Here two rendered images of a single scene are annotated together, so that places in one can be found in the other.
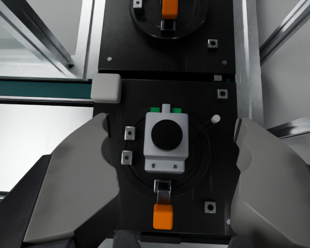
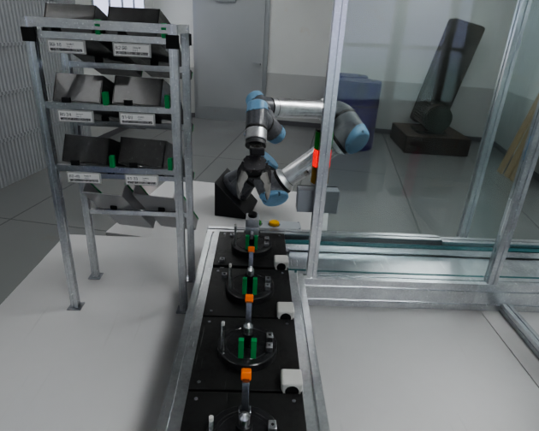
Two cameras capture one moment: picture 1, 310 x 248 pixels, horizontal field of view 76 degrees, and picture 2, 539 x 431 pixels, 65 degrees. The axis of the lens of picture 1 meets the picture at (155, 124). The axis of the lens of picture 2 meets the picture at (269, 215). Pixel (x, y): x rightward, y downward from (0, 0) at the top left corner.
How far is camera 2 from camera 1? 1.36 m
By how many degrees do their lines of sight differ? 77
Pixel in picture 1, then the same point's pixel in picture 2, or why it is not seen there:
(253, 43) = (198, 280)
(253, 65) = (200, 273)
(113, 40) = (281, 280)
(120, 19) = (279, 287)
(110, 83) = (278, 258)
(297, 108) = (159, 291)
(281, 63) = (160, 310)
